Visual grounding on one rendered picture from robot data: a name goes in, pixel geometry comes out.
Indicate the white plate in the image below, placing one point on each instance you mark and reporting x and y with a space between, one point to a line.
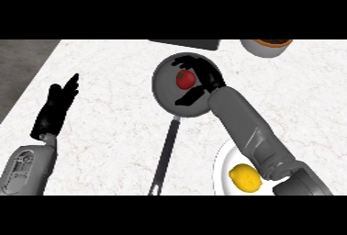
227 180

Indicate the dark grey flat appliance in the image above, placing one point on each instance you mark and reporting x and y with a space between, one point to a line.
188 43

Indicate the red tomato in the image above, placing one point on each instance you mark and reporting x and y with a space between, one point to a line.
185 79

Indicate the white pot with brown rim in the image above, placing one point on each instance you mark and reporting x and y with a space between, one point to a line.
266 49

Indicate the yellow lemon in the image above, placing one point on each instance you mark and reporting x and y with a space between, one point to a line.
246 178

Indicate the grey frying pan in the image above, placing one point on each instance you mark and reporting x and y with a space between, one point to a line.
181 95

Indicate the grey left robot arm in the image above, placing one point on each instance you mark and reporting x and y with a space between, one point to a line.
29 166

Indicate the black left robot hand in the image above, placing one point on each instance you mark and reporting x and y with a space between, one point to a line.
55 113

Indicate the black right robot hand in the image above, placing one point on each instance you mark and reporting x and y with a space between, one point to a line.
209 76

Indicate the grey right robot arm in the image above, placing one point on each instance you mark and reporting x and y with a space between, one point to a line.
262 143

